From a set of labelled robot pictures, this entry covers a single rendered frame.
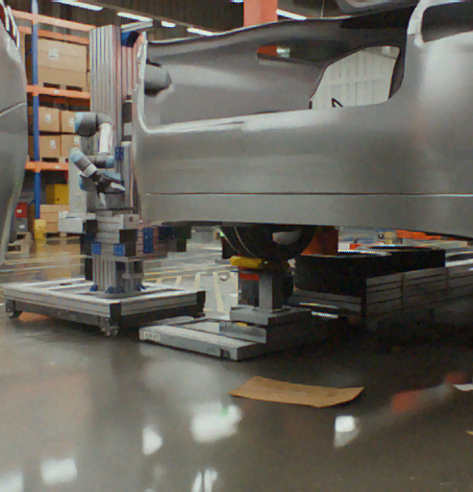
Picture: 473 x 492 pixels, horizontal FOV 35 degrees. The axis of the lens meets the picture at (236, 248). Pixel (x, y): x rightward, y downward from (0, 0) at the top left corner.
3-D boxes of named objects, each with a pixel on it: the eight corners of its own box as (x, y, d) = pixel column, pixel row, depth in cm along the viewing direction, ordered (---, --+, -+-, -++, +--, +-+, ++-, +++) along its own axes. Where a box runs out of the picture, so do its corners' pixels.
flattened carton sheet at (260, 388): (345, 411, 308) (345, 403, 308) (226, 395, 332) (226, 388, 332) (365, 394, 335) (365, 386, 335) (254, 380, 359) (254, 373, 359)
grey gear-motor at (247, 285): (287, 329, 454) (287, 271, 451) (237, 320, 483) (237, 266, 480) (306, 325, 467) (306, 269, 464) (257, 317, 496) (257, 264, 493)
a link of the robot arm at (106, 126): (116, 124, 464) (114, 174, 430) (99, 124, 463) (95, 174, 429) (116, 109, 456) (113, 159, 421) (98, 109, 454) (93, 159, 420)
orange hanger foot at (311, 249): (323, 256, 458) (323, 200, 455) (260, 251, 494) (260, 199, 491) (338, 254, 470) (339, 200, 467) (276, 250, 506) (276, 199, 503)
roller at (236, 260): (263, 269, 415) (263, 258, 414) (226, 265, 435) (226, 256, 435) (270, 268, 419) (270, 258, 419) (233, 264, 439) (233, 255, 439)
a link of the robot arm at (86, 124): (101, 194, 478) (97, 117, 446) (78, 194, 476) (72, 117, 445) (102, 184, 487) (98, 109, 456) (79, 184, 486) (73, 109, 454)
